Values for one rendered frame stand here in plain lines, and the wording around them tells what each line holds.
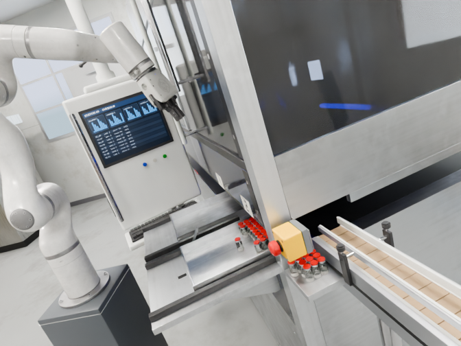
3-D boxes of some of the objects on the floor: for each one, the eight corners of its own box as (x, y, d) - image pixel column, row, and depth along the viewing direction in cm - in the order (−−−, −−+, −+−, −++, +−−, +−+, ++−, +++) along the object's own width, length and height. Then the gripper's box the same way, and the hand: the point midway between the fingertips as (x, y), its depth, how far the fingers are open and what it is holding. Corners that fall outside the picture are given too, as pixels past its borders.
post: (344, 430, 125) (141, -275, 59) (354, 445, 119) (143, -315, 54) (331, 439, 124) (108, -273, 58) (340, 455, 118) (105, -312, 52)
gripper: (148, 71, 105) (182, 114, 111) (123, 86, 94) (163, 133, 99) (162, 58, 101) (197, 104, 107) (138, 71, 89) (178, 123, 95)
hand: (177, 113), depth 102 cm, fingers closed
